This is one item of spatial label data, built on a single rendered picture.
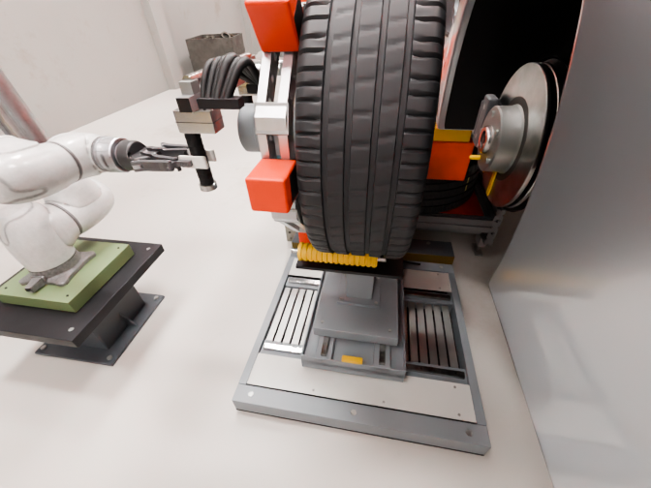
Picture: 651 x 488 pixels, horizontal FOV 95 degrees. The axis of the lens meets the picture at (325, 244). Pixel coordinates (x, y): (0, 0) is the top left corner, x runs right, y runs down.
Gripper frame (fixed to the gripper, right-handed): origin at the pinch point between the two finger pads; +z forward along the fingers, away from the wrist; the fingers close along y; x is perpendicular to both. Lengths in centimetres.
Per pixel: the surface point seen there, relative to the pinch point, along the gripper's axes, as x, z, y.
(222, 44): -22, -232, -492
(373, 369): -68, 48, 11
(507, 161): 0, 73, -7
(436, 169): -27, 67, -57
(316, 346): -68, 27, 5
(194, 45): -22, -278, -482
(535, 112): 11, 74, -6
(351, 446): -83, 43, 30
